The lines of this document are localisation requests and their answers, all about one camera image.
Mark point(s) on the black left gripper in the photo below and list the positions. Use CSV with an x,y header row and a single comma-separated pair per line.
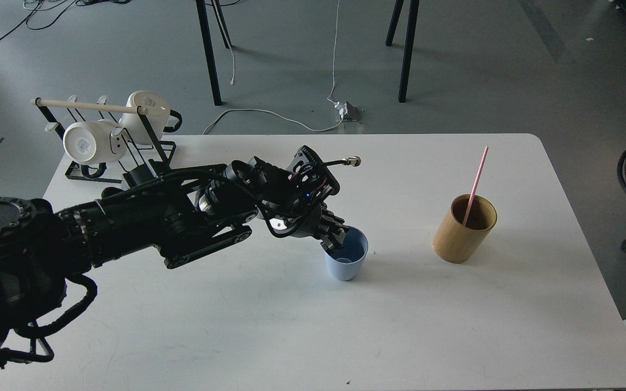
x,y
292,200

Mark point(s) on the blue plastic cup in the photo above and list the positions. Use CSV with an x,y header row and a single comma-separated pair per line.
x,y
345,263

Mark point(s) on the pink chopstick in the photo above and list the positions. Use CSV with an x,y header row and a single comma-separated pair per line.
x,y
475,185

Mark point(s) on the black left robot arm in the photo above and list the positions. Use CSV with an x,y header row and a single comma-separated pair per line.
x,y
185,213

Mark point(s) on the bamboo cup holder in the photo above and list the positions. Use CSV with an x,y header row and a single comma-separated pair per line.
x,y
461,231

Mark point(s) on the white power plug adapter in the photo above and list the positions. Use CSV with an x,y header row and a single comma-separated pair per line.
x,y
347,112

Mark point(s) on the black table leg right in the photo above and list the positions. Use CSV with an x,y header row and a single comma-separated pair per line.
x,y
408,49

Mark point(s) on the black table leg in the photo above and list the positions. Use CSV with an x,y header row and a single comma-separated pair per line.
x,y
205,31
408,49

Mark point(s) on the white mug lower left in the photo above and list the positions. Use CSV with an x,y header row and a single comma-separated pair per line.
x,y
94,143

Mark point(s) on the black table leg left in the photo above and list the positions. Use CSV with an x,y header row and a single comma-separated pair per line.
x,y
205,31

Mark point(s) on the black wire mug rack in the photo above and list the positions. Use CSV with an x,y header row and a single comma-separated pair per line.
x,y
146,116

